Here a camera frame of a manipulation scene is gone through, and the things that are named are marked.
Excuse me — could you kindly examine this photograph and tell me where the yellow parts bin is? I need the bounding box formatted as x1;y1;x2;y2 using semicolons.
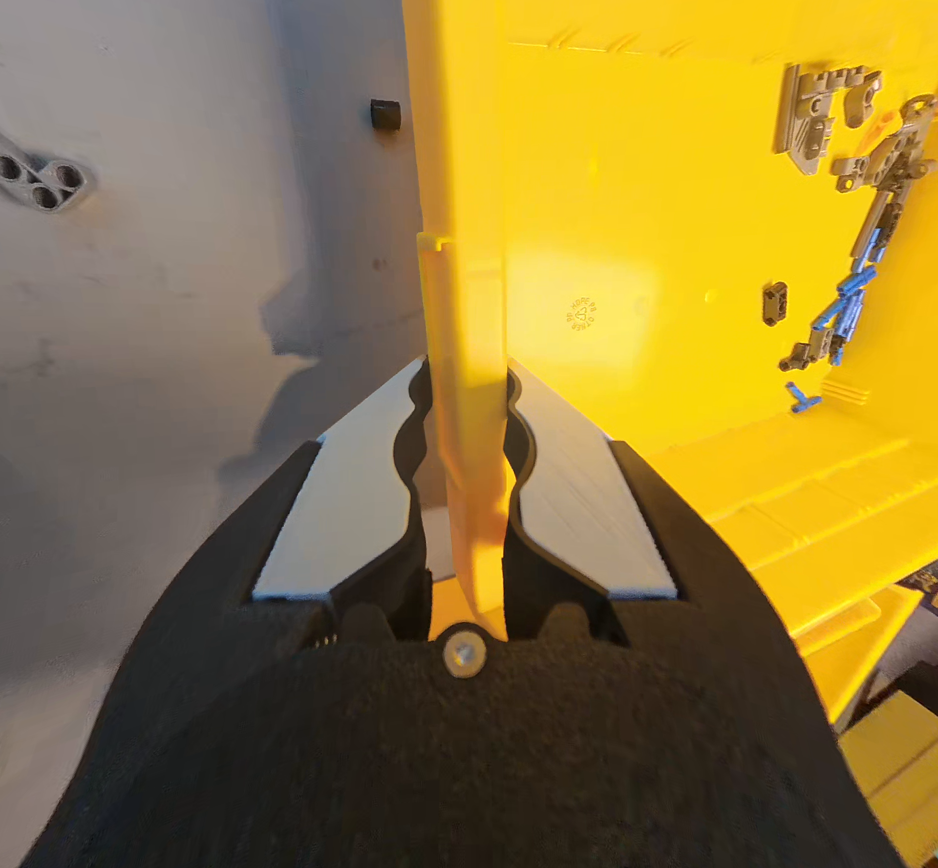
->
399;0;938;726
839;692;938;868

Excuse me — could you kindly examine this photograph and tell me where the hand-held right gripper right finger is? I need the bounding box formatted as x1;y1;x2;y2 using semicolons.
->
502;358;679;601

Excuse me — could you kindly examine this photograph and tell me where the grey angled beam assembly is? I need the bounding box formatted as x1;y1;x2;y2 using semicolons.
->
0;135;96;213

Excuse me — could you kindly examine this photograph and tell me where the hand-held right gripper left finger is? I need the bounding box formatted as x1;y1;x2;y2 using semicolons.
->
251;357;433;601

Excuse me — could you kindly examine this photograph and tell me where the heap of blue grey parts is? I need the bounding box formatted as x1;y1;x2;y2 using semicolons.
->
762;64;938;414

